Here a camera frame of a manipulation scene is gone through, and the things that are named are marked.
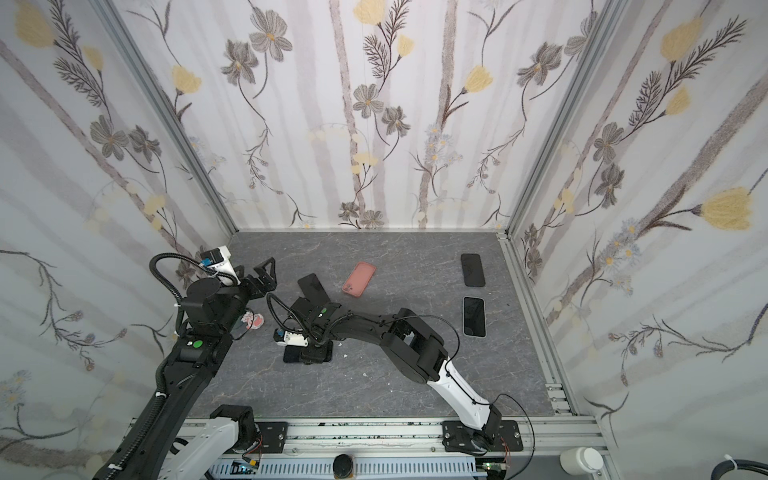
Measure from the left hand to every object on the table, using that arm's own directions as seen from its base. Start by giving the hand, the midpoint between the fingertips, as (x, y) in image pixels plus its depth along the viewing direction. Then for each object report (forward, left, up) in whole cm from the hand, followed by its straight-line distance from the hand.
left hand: (254, 255), depth 72 cm
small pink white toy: (-3, +7, -29) cm, 30 cm away
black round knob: (-42, -23, -20) cm, 52 cm away
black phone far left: (+10, -8, -32) cm, 34 cm away
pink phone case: (+15, -24, -32) cm, 42 cm away
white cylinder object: (-43, -75, -19) cm, 88 cm away
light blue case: (-3, -62, -28) cm, 68 cm away
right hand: (-10, -8, -27) cm, 30 cm away
